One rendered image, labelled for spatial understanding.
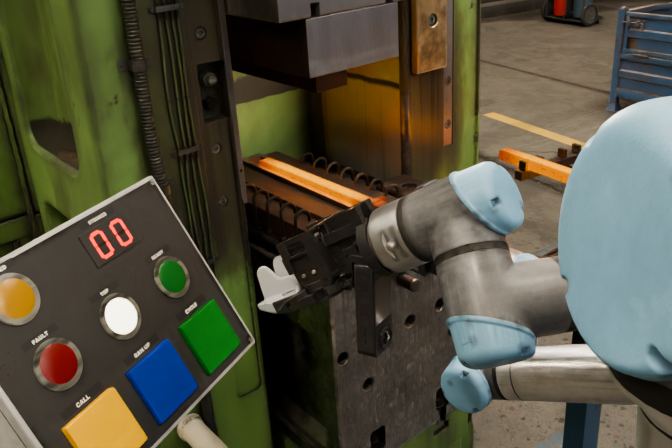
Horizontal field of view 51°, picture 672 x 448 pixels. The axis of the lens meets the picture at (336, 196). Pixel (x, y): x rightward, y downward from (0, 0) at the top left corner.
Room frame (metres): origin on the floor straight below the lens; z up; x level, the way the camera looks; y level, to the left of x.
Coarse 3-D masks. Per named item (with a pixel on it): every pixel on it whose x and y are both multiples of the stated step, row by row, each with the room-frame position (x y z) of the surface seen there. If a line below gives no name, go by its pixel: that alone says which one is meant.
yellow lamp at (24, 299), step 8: (8, 280) 0.67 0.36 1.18; (16, 280) 0.67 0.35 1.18; (0, 288) 0.66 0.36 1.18; (8, 288) 0.66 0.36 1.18; (16, 288) 0.67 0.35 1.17; (24, 288) 0.67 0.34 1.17; (0, 296) 0.65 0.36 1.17; (8, 296) 0.65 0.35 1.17; (16, 296) 0.66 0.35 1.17; (24, 296) 0.67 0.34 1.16; (32, 296) 0.67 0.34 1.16; (0, 304) 0.64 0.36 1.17; (8, 304) 0.65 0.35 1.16; (16, 304) 0.65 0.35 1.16; (24, 304) 0.66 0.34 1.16; (32, 304) 0.67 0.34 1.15; (8, 312) 0.64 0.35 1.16; (16, 312) 0.65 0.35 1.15; (24, 312) 0.65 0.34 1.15
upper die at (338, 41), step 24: (240, 24) 1.27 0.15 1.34; (264, 24) 1.21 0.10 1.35; (288, 24) 1.15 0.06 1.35; (312, 24) 1.12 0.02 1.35; (336, 24) 1.15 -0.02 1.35; (360, 24) 1.19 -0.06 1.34; (384, 24) 1.22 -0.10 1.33; (240, 48) 1.28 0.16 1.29; (264, 48) 1.21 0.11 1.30; (288, 48) 1.16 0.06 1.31; (312, 48) 1.12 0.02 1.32; (336, 48) 1.15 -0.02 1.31; (360, 48) 1.18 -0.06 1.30; (384, 48) 1.22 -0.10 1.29; (288, 72) 1.16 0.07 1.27; (312, 72) 1.12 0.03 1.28
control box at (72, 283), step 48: (144, 192) 0.88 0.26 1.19; (48, 240) 0.73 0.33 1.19; (96, 240) 0.78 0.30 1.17; (144, 240) 0.83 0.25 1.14; (192, 240) 0.89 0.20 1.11; (48, 288) 0.69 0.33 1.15; (96, 288) 0.73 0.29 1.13; (144, 288) 0.78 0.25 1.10; (192, 288) 0.83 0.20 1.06; (0, 336) 0.62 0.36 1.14; (48, 336) 0.66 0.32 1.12; (96, 336) 0.69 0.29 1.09; (144, 336) 0.73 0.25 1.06; (240, 336) 0.83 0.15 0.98; (0, 384) 0.59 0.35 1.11; (48, 384) 0.62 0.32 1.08; (96, 384) 0.65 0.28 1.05; (0, 432) 0.59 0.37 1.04; (48, 432) 0.58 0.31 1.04; (144, 432) 0.65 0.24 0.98
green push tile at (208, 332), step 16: (208, 304) 0.82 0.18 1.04; (192, 320) 0.79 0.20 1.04; (208, 320) 0.81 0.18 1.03; (224, 320) 0.82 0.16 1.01; (192, 336) 0.77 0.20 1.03; (208, 336) 0.79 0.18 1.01; (224, 336) 0.81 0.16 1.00; (192, 352) 0.76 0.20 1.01; (208, 352) 0.77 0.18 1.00; (224, 352) 0.79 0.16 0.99; (208, 368) 0.76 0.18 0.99
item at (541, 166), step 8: (504, 152) 1.46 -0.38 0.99; (512, 152) 1.46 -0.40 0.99; (520, 152) 1.45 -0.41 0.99; (504, 160) 1.46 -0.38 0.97; (512, 160) 1.44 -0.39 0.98; (528, 160) 1.41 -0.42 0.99; (536, 160) 1.40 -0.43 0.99; (544, 160) 1.40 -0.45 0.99; (528, 168) 1.40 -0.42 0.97; (536, 168) 1.39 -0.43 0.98; (544, 168) 1.37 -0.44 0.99; (552, 168) 1.35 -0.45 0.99; (560, 168) 1.35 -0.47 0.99; (568, 168) 1.34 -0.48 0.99; (552, 176) 1.35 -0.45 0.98; (560, 176) 1.33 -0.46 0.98; (568, 176) 1.31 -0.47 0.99
